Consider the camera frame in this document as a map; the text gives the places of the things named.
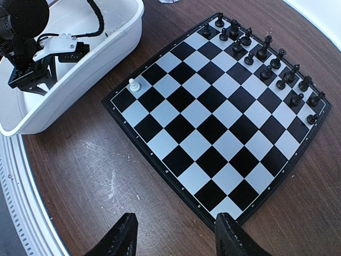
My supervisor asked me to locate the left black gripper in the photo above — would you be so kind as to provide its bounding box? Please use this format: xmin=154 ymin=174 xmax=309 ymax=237
xmin=8 ymin=55 xmax=58 ymax=95

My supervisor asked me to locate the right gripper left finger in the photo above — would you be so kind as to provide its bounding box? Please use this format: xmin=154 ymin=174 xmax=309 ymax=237
xmin=85 ymin=213 xmax=138 ymax=256

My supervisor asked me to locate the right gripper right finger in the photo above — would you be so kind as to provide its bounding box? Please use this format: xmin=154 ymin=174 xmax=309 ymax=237
xmin=215 ymin=213 xmax=271 ymax=255

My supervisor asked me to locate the white chess pawn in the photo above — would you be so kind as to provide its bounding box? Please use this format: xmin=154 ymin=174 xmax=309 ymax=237
xmin=128 ymin=78 xmax=141 ymax=93

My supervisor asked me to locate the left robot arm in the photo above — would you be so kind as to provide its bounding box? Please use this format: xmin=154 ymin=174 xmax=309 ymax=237
xmin=1 ymin=0 xmax=57 ymax=95

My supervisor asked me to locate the black chess pieces row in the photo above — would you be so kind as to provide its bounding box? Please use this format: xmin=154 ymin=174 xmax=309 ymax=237
xmin=186 ymin=13 xmax=329 ymax=140

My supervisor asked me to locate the white rectangular tray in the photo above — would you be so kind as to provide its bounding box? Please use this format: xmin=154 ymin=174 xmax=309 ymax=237
xmin=1 ymin=1 xmax=144 ymax=137

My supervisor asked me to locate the black and white chessboard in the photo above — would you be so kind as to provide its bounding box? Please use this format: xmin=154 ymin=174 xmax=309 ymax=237
xmin=102 ymin=13 xmax=331 ymax=228

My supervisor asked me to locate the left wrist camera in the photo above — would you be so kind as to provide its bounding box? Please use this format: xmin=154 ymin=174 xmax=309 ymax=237
xmin=33 ymin=34 xmax=90 ymax=63

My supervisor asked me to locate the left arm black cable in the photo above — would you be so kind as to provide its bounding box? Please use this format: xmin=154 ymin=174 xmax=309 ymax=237
xmin=36 ymin=0 xmax=106 ymax=43

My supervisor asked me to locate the front aluminium rail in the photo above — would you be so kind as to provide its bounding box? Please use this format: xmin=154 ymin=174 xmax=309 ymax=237
xmin=1 ymin=135 xmax=69 ymax=255

